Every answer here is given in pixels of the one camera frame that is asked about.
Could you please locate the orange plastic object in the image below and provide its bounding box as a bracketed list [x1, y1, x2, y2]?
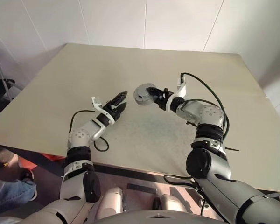
[17, 153, 66, 173]

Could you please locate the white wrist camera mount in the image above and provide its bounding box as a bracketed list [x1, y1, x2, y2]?
[165, 74, 187, 112]
[91, 96, 115, 124]

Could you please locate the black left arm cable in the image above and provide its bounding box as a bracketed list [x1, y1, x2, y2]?
[69, 110, 110, 152]

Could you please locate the silver robot thigh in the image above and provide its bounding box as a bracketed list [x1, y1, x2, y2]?
[97, 186, 125, 215]
[159, 194, 195, 213]

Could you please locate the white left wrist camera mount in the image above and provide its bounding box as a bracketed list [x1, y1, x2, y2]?
[91, 96, 115, 124]

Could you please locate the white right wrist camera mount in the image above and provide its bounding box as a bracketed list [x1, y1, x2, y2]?
[165, 74, 187, 112]

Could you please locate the grey round housing lid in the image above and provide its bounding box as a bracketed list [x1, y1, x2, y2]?
[133, 83, 156, 100]

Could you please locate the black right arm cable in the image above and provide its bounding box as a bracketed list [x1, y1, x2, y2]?
[180, 72, 240, 152]

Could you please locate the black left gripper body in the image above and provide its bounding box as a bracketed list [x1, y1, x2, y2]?
[103, 101, 120, 122]

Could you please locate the person leg in blue jeans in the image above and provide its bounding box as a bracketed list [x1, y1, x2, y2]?
[0, 177, 38, 217]

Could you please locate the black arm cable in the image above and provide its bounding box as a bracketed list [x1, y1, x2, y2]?
[69, 110, 110, 152]
[180, 72, 240, 152]

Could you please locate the black metal table frame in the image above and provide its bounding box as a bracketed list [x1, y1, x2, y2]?
[0, 142, 280, 199]

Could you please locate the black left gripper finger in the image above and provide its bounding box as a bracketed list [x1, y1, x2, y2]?
[114, 101, 128, 119]
[106, 91, 128, 107]

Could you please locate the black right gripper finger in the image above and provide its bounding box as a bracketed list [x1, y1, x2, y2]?
[147, 86, 166, 97]

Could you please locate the silver robot torso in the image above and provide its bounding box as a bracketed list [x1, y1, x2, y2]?
[23, 198, 248, 224]

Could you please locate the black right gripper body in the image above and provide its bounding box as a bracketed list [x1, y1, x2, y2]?
[153, 88, 175, 111]

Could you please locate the black cable at shoulder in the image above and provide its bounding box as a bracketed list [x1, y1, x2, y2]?
[163, 174, 210, 217]

